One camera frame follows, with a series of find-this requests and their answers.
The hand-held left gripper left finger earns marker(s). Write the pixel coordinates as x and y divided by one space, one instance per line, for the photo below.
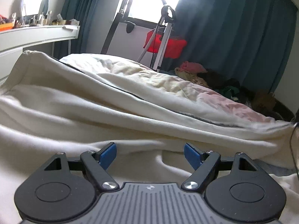
108 155

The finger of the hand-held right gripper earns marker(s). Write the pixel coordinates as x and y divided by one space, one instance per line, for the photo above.
296 124

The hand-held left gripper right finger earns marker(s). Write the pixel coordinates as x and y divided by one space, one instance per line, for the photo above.
192 155

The cream white pants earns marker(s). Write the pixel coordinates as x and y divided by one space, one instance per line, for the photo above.
70 112

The pile of dark clothes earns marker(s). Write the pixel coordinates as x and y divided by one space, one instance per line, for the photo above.
222 81

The black headboard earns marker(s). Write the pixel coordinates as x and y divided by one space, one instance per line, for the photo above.
283 112

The brown bag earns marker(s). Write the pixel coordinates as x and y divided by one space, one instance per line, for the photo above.
264 100

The pastel pink bed quilt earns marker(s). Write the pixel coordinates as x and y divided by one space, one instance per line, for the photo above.
163 79

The pink cloth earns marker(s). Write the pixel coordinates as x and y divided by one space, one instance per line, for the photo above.
192 66

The blue curtain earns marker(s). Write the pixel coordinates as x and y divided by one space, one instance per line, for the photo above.
233 32
88 16

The red bag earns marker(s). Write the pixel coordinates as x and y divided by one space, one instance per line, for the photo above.
172 44

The garment steamer stand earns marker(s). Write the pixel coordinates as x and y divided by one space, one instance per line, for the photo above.
163 42

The black steamer head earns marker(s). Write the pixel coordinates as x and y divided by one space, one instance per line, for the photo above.
129 26

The white vanity desk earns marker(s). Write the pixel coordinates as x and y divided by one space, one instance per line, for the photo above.
35 36

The group of cosmetic bottles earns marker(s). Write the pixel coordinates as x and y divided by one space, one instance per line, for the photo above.
46 18

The window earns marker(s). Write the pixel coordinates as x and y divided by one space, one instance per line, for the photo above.
149 0

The orange tray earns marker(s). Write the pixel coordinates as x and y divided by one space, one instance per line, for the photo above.
5 26

